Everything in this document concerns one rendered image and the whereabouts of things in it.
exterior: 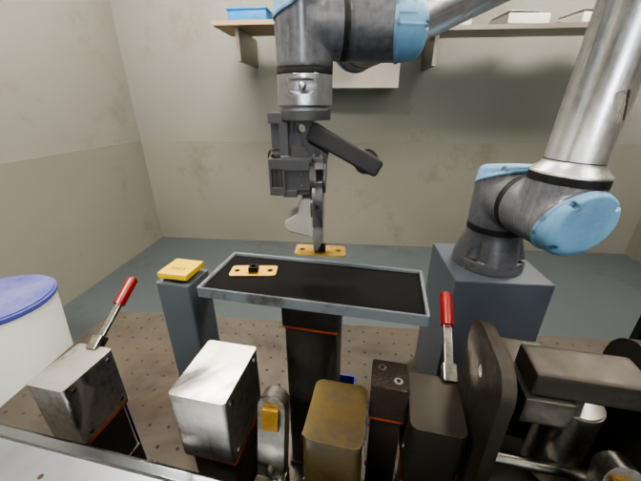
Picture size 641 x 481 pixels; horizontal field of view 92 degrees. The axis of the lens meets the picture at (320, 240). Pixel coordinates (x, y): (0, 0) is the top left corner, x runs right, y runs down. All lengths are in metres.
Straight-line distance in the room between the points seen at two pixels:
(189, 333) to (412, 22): 0.62
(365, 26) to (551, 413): 0.48
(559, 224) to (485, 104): 2.88
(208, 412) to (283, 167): 0.33
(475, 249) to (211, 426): 0.60
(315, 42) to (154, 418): 0.92
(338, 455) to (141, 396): 0.74
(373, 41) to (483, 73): 2.98
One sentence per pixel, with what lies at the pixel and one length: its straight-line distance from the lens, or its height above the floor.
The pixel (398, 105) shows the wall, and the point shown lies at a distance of 3.24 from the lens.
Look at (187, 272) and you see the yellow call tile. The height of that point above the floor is 1.16.
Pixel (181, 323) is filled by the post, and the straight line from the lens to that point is 0.67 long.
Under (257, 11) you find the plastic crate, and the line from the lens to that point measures 2.90.
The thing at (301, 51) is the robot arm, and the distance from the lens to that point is 0.44.
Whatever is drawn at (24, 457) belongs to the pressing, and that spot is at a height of 1.00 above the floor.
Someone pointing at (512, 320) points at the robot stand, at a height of 1.01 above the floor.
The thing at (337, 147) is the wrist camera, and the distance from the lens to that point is 0.45.
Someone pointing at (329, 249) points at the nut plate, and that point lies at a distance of 0.52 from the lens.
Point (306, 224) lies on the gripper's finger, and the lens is 0.48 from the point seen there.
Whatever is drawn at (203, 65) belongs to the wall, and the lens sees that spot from 3.51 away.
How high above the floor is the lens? 1.44
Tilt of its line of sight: 24 degrees down
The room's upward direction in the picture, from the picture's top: straight up
